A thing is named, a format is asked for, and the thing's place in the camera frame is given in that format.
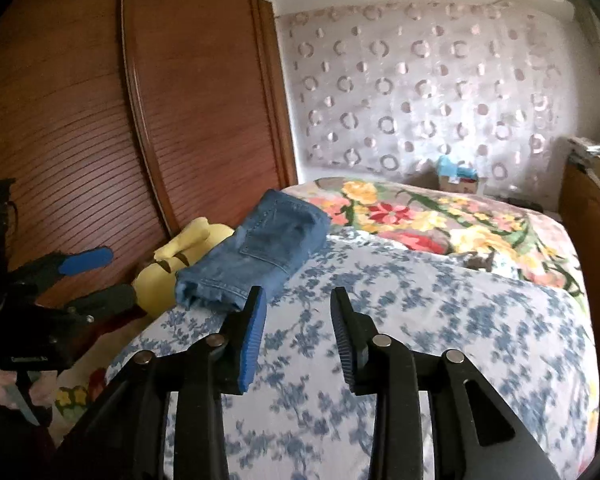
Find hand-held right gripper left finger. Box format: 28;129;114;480
55;285;268;480

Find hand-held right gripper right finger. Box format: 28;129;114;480
329;286;561;480

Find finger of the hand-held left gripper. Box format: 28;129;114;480
10;247;114;291
60;284;140;321

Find blue denim pants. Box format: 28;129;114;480
174;189;332;313

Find blue floral bedsheet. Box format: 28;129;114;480
105;225;600;480

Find yellow plush toy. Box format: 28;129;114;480
132;217;236;321

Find colourful floral blanket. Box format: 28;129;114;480
52;176;588;426

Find wooden wardrobe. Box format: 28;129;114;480
0;0;301;376

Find cardboard box with blue packets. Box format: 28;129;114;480
436;156;481;195

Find circle patterned curtain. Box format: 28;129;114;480
275;0;600;211

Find wooden cabinet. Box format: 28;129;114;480
557;137;600;386

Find stack of papers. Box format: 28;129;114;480
567;136;600;163

